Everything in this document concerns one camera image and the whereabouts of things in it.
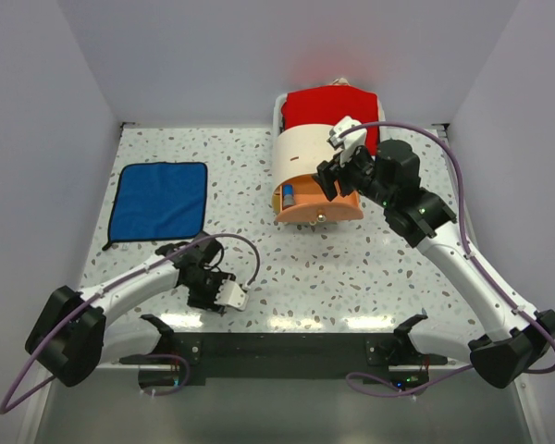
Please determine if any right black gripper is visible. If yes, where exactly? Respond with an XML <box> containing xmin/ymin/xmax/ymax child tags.
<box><xmin>312</xmin><ymin>141</ymin><xmax>394</xmax><ymax>207</ymax></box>

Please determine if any beige round drawer organizer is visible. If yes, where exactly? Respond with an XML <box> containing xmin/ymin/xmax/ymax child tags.
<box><xmin>271</xmin><ymin>124</ymin><xmax>364</xmax><ymax>225</ymax></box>

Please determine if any blue grey glue stick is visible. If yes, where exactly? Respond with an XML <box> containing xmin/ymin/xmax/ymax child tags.
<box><xmin>282</xmin><ymin>184</ymin><xmax>296</xmax><ymax>209</ymax></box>

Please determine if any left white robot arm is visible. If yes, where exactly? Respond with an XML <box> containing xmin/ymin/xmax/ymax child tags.
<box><xmin>25</xmin><ymin>234</ymin><xmax>248</xmax><ymax>387</ymax></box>

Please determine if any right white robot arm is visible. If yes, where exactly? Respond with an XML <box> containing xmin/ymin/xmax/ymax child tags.
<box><xmin>313</xmin><ymin>140</ymin><xmax>555</xmax><ymax>389</ymax></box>

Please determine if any red folded cloth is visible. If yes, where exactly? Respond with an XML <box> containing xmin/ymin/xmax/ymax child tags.
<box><xmin>279</xmin><ymin>84</ymin><xmax>382</xmax><ymax>156</ymax></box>

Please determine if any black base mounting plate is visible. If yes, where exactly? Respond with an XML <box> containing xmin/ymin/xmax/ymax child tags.
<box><xmin>119</xmin><ymin>332</ymin><xmax>448</xmax><ymax>388</ymax></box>

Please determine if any blue microfiber cloth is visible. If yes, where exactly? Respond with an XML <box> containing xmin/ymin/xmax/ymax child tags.
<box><xmin>102</xmin><ymin>162</ymin><xmax>208</xmax><ymax>251</ymax></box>

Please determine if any white plastic basket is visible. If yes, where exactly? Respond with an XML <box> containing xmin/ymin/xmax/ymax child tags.
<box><xmin>271</xmin><ymin>92</ymin><xmax>390</xmax><ymax>161</ymax></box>

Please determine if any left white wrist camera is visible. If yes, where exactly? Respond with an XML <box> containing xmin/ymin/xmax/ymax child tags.
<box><xmin>216</xmin><ymin>280</ymin><xmax>249</xmax><ymax>311</ymax></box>

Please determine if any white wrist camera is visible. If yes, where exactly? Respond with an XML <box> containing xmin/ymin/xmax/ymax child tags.
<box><xmin>327</xmin><ymin>116</ymin><xmax>367</xmax><ymax>166</ymax></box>
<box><xmin>216</xmin><ymin>280</ymin><xmax>249</xmax><ymax>311</ymax></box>

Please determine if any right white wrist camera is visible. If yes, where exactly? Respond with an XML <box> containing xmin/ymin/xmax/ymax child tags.
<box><xmin>327</xmin><ymin>116</ymin><xmax>367</xmax><ymax>166</ymax></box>

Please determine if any aluminium frame rail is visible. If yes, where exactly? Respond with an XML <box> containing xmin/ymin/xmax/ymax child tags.
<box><xmin>39</xmin><ymin>328</ymin><xmax>531</xmax><ymax>371</ymax></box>

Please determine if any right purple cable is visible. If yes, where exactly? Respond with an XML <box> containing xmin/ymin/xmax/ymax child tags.
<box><xmin>337</xmin><ymin>120</ymin><xmax>555</xmax><ymax>398</ymax></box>

